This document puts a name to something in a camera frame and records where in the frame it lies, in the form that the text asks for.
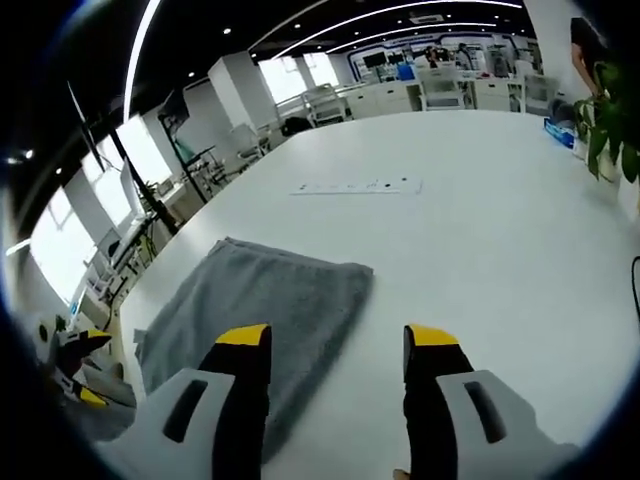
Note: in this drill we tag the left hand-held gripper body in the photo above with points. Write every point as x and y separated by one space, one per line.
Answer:
45 335

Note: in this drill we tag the black frame rack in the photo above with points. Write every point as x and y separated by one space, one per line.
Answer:
192 165

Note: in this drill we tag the grey towel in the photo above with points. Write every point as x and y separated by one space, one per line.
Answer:
280 290

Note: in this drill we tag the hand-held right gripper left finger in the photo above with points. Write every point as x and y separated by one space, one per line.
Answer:
240 400

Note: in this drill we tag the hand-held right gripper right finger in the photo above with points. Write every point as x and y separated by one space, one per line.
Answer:
435 400

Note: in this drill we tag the black bag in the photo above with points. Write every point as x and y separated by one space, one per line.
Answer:
295 126

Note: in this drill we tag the white socket panel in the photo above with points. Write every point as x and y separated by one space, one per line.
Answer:
355 186

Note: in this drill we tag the person's right hand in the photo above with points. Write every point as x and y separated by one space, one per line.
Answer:
401 475

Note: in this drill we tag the blue box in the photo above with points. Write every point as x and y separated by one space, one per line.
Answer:
561 134

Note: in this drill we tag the green potted plant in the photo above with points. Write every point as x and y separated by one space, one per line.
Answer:
612 115

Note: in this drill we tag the blue crate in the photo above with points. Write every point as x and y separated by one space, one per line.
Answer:
406 73

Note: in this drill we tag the white table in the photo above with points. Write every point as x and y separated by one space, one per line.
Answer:
450 250

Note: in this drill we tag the white mesh chair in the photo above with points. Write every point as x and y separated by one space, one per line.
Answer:
445 90
536 95
336 102
316 111

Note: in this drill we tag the black tripod stand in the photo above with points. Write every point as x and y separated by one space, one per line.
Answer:
150 200

